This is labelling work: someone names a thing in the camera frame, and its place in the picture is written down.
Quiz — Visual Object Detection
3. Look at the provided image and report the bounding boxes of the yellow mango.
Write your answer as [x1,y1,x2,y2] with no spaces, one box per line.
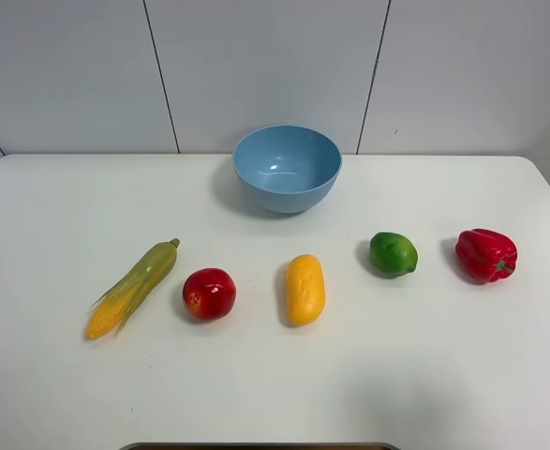
[285,254,326,326]

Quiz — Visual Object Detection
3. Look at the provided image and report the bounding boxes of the red apple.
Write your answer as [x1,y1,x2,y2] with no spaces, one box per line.
[183,268,236,322]

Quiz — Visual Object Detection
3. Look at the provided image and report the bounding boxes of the green lime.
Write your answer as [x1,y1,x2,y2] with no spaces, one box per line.
[369,232,418,278]

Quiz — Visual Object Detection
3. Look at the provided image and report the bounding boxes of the blue plastic bowl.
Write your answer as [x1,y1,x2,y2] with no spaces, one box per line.
[232,125,343,215]

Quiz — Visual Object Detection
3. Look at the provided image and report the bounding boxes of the corn cob with green husk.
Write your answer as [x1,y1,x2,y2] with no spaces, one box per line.
[84,238,180,340]

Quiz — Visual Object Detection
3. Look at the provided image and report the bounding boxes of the red bell pepper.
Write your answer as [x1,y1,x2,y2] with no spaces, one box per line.
[455,229,518,284]

